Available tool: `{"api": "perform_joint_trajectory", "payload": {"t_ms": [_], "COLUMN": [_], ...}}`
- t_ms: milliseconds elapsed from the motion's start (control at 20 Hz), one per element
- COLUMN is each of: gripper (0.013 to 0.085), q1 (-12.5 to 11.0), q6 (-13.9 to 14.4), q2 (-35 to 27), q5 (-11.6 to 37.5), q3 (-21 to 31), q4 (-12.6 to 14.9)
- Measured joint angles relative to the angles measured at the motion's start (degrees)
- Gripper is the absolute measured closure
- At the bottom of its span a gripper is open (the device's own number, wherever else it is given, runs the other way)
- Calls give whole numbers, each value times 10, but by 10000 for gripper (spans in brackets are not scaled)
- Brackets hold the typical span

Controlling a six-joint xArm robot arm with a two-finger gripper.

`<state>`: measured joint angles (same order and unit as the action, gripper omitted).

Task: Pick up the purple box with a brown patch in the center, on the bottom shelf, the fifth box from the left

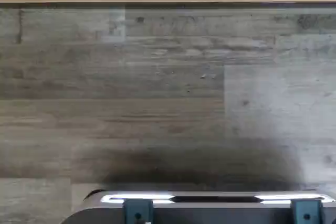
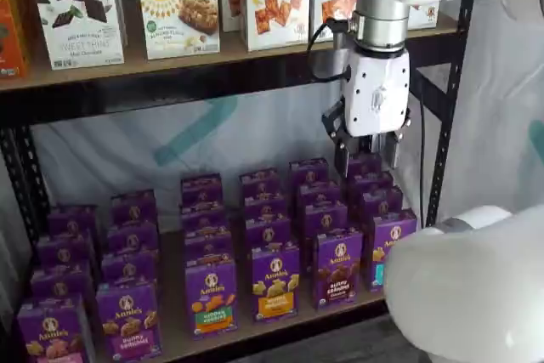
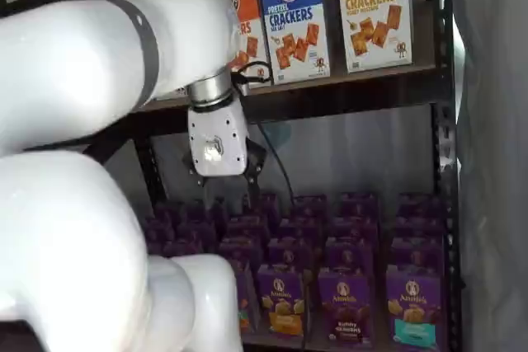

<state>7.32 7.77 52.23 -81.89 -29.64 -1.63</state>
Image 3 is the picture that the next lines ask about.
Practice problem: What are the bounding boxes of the purple box orange label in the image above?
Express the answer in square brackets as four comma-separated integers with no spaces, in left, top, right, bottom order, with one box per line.
[229,259,261,335]

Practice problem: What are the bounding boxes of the wooden shelf board with cracker boxes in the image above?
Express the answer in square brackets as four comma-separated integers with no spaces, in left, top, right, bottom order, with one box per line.
[152,36,437,113]

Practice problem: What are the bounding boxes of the purple Annie's box teal patch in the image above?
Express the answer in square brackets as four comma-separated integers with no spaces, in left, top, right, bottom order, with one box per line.
[384,270,448,351]

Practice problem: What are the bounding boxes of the purple Annie's box brown patch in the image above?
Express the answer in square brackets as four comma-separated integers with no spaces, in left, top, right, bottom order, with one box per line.
[317,268,376,347]

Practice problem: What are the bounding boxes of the purple Annie's snack box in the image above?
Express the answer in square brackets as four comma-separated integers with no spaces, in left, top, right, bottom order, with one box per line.
[329,214,379,242]
[277,217,321,242]
[154,202,187,225]
[224,214,271,242]
[143,218,177,254]
[394,215,448,245]
[217,236,266,265]
[337,191,380,220]
[323,237,378,274]
[242,192,284,221]
[163,239,210,259]
[176,221,220,246]
[389,239,448,278]
[266,237,317,270]
[291,194,331,221]
[397,191,447,221]

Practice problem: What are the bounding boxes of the orange cheddar pretzel crackers box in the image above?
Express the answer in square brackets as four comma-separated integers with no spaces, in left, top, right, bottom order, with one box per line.
[200,0,274,90]

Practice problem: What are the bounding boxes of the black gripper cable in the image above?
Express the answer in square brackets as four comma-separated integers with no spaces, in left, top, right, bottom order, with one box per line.
[229,61,271,86]

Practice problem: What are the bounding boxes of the black metal shelf rack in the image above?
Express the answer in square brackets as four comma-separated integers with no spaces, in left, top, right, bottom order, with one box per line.
[0,0,464,352]

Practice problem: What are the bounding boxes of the purple Annie's box orange patch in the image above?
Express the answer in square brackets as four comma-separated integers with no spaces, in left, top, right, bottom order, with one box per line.
[256,264,310,339]

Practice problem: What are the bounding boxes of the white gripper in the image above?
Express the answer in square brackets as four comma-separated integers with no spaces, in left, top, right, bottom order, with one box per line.
[180,100,269,209]

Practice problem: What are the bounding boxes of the wooden shelf board with purple boxes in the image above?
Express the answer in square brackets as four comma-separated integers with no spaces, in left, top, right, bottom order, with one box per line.
[144,190,450,352]

